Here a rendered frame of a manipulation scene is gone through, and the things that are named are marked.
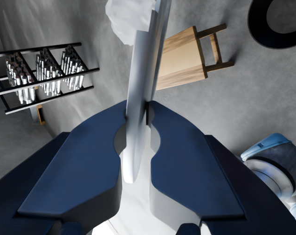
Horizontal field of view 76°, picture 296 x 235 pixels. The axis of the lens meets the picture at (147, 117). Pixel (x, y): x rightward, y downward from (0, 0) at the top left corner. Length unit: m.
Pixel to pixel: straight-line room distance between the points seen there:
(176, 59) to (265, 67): 0.46
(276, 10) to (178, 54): 0.47
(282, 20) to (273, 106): 0.41
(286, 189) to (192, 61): 0.64
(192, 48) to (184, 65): 0.09
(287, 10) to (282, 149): 0.73
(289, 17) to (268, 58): 0.19
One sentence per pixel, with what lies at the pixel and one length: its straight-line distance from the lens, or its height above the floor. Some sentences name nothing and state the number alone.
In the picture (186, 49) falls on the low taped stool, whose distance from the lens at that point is 0.95.
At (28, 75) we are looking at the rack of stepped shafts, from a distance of 2.03.
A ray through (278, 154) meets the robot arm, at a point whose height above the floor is 0.66.
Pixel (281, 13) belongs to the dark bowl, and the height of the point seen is 0.00.
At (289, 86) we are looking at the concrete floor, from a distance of 1.17.
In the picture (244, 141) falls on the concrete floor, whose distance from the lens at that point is 1.35.
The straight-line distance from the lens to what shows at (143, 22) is 1.42.
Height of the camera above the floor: 1.11
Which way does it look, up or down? 38 degrees down
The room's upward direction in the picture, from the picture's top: 117 degrees counter-clockwise
